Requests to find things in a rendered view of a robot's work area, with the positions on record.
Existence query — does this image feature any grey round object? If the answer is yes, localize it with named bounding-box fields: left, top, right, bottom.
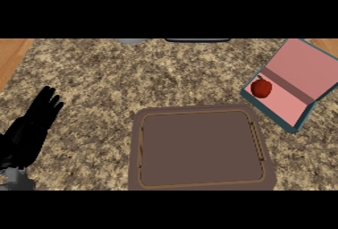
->
left=116, top=38, right=147, bottom=45

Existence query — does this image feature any pink and teal open box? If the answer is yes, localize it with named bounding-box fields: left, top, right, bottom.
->
left=239, top=38, right=338, bottom=134

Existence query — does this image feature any brown tray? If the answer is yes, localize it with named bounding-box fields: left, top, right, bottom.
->
left=127, top=104, right=277, bottom=191

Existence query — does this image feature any dark flat object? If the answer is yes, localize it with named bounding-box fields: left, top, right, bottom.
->
left=164, top=38, right=231, bottom=43

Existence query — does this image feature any red bell pepper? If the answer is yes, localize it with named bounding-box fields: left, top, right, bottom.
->
left=249, top=75, right=273, bottom=98

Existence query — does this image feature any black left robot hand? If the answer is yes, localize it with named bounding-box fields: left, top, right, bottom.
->
left=0, top=86, right=66, bottom=171

